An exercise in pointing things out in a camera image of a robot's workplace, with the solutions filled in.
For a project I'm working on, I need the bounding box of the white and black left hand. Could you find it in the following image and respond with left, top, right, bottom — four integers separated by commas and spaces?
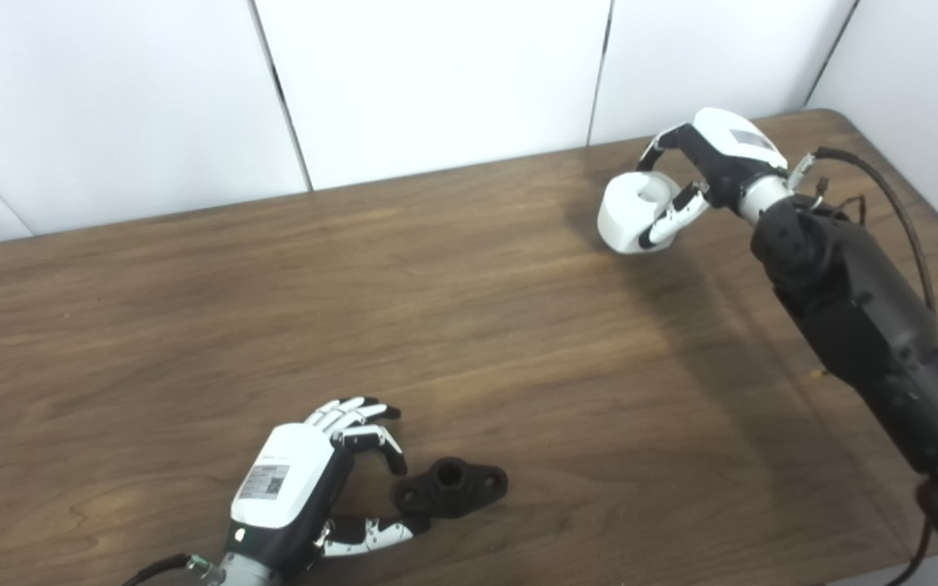
223, 396, 431, 575

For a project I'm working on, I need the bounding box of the white and black right hand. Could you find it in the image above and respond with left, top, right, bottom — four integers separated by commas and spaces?
636, 107, 789, 249

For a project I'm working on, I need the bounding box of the round white piece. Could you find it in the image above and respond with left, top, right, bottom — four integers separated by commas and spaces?
597, 171, 686, 256

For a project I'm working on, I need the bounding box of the black flanged holder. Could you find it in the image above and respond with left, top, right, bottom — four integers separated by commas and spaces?
393, 457, 509, 519

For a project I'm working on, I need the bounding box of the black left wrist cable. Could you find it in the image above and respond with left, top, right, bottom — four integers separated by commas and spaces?
121, 553, 226, 586

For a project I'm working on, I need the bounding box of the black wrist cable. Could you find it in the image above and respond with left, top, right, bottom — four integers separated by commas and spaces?
791, 146, 938, 314
121, 553, 226, 586

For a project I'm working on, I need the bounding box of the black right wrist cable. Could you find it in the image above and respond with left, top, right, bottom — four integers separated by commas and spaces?
791, 146, 938, 314

